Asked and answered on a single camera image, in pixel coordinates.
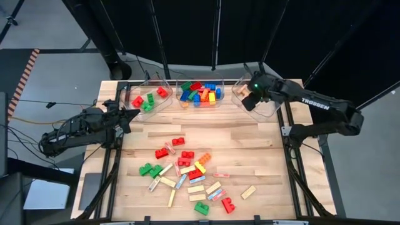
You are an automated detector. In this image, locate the metal curtain pole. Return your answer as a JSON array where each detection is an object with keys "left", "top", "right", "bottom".
[
  {"left": 146, "top": 0, "right": 172, "bottom": 80},
  {"left": 258, "top": 0, "right": 290, "bottom": 75},
  {"left": 303, "top": 0, "right": 381, "bottom": 88},
  {"left": 211, "top": 0, "right": 223, "bottom": 71}
]

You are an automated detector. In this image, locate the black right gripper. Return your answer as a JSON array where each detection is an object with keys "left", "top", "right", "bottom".
[{"left": 241, "top": 71, "right": 279, "bottom": 113}]

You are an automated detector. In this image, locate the clear plastic bin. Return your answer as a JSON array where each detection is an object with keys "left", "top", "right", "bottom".
[
  {"left": 119, "top": 77, "right": 174, "bottom": 122},
  {"left": 230, "top": 72, "right": 283, "bottom": 123},
  {"left": 175, "top": 74, "right": 226, "bottom": 109}
]

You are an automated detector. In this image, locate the black floor stand column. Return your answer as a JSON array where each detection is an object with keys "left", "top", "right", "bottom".
[{"left": 61, "top": 0, "right": 133, "bottom": 81}]

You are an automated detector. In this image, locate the black mat with hazard stripes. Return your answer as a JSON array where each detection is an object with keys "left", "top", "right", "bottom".
[{"left": 0, "top": 47, "right": 41, "bottom": 119}]

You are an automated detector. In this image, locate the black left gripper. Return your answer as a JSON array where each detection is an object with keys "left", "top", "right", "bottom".
[{"left": 102, "top": 99, "right": 141, "bottom": 135}]

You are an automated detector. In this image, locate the grey flat panel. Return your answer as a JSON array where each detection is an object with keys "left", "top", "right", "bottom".
[{"left": 77, "top": 172, "right": 104, "bottom": 211}]

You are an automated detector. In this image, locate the black cable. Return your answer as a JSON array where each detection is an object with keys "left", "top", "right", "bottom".
[{"left": 11, "top": 98, "right": 98, "bottom": 109}]

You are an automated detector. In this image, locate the white flat sheet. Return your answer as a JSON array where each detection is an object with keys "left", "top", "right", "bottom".
[{"left": 22, "top": 167, "right": 75, "bottom": 211}]

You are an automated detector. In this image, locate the black floor bar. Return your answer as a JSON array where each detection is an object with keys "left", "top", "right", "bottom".
[{"left": 39, "top": 37, "right": 101, "bottom": 54}]

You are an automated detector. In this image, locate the wooden block red label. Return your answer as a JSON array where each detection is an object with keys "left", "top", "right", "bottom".
[{"left": 211, "top": 189, "right": 228, "bottom": 203}]

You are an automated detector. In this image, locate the yellow cable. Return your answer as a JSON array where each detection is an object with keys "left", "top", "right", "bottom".
[{"left": 11, "top": 116, "right": 68, "bottom": 126}]

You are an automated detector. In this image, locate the black metal bar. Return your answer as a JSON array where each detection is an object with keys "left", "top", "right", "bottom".
[{"left": 356, "top": 80, "right": 400, "bottom": 111}]

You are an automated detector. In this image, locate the printed wooden block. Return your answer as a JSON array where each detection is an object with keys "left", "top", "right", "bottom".
[{"left": 188, "top": 193, "right": 208, "bottom": 202}]

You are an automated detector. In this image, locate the black curtain panel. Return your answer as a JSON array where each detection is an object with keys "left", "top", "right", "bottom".
[
  {"left": 217, "top": 0, "right": 288, "bottom": 66},
  {"left": 304, "top": 0, "right": 400, "bottom": 109},
  {"left": 149, "top": 0, "right": 219, "bottom": 67},
  {"left": 265, "top": 0, "right": 381, "bottom": 88},
  {"left": 61, "top": 0, "right": 165, "bottom": 65}
]

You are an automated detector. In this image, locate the black tripod stand leg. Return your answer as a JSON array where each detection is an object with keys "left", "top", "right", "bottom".
[{"left": 0, "top": 0, "right": 26, "bottom": 44}]

